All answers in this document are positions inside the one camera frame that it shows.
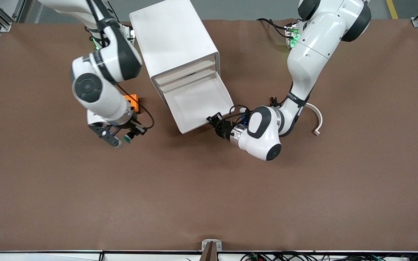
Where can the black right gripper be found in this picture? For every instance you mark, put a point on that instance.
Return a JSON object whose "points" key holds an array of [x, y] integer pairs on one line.
{"points": [[133, 126]]}

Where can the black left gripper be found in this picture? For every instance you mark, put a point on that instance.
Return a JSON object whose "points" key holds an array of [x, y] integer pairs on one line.
{"points": [[225, 129]]}

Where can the green push button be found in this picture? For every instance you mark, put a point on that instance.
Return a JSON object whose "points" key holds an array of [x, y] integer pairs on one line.
{"points": [[126, 138]]}

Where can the white plastic drawer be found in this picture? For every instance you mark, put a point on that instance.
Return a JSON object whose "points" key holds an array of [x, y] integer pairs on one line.
{"points": [[183, 73], [198, 105], [178, 83]]}

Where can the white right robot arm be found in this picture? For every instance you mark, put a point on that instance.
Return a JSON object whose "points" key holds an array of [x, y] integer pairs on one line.
{"points": [[100, 98]]}

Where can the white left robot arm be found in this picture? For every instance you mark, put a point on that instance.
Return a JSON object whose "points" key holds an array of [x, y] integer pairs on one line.
{"points": [[310, 54]]}

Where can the white drawer cabinet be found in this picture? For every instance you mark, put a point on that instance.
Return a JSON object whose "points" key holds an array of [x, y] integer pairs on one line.
{"points": [[172, 36]]}

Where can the orange box with hole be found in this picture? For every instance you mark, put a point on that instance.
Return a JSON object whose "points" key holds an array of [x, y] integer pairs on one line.
{"points": [[133, 99]]}

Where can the brown table mat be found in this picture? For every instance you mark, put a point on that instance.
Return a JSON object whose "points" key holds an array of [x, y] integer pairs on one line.
{"points": [[209, 188]]}

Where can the base connector box green light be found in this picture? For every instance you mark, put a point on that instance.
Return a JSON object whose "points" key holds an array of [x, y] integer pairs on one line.
{"points": [[293, 36], [129, 32]]}

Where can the white curved bracket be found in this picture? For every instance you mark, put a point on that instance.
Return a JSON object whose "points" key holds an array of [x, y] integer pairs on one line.
{"points": [[319, 119]]}

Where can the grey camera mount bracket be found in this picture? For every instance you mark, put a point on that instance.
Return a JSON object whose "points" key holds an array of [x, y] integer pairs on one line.
{"points": [[211, 245]]}

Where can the white table edge rail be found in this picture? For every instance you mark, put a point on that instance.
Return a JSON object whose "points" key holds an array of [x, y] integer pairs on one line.
{"points": [[49, 256]]}

